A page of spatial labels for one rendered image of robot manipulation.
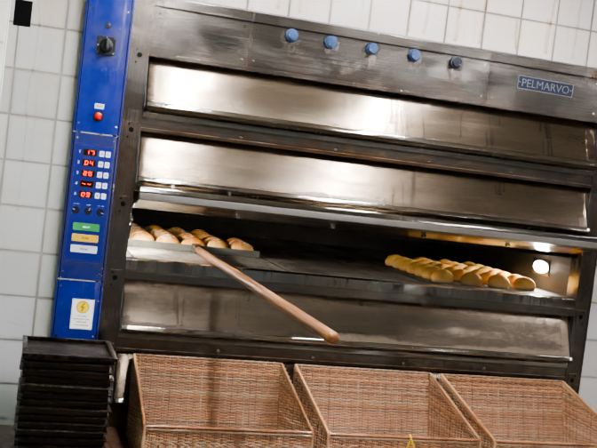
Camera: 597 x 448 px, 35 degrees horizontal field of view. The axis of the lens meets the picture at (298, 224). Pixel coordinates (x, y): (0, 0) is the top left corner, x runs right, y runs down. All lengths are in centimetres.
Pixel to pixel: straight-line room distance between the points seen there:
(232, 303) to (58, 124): 88
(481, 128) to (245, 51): 96
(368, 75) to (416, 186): 46
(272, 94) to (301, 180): 33
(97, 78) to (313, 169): 84
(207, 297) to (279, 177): 51
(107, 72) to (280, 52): 63
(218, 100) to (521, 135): 120
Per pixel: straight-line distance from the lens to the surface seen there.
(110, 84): 331
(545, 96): 386
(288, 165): 346
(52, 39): 335
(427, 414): 369
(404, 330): 365
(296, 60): 348
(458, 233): 352
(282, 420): 344
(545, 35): 386
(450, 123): 366
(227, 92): 340
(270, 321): 348
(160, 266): 338
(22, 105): 333
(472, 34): 371
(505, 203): 377
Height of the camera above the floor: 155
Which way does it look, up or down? 3 degrees down
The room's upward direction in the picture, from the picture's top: 7 degrees clockwise
